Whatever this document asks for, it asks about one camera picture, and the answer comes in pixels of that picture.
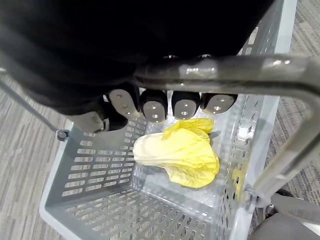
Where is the silver robot leg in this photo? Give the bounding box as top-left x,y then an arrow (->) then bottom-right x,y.
246,189 -> 320,240

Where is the grey plastic shopping basket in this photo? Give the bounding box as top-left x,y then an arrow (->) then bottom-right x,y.
39,0 -> 299,240

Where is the yellow napa cabbage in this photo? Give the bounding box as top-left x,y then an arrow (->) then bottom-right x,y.
132,118 -> 221,189

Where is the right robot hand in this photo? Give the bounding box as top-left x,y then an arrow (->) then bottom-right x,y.
0,0 -> 275,134

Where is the grey metal basket handle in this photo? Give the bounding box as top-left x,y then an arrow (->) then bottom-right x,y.
0,54 -> 320,208

